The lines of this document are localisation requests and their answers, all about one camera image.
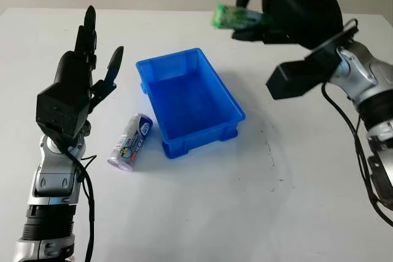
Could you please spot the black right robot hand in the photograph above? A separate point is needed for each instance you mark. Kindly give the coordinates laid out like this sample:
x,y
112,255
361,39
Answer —
x,y
304,7

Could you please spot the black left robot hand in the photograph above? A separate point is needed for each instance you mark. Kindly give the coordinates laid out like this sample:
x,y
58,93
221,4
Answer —
x,y
73,67

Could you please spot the green chewing gum box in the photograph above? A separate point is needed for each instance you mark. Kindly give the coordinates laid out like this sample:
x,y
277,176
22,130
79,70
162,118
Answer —
x,y
233,16

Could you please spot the purple white gum canister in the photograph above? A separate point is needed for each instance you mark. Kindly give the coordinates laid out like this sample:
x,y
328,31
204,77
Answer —
x,y
132,142

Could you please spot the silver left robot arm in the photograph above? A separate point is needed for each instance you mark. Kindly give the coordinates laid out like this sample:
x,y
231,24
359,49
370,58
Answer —
x,y
53,176

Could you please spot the blue plastic tray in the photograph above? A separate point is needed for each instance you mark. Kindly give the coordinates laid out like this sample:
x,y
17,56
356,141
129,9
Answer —
x,y
188,96

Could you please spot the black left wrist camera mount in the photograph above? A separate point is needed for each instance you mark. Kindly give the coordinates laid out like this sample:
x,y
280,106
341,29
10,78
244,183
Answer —
x,y
59,107

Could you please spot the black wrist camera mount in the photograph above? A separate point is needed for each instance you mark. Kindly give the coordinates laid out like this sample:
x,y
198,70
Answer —
x,y
59,107
299,75

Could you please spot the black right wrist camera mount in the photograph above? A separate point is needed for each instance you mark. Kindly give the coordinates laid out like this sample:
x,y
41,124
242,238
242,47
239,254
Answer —
x,y
299,75

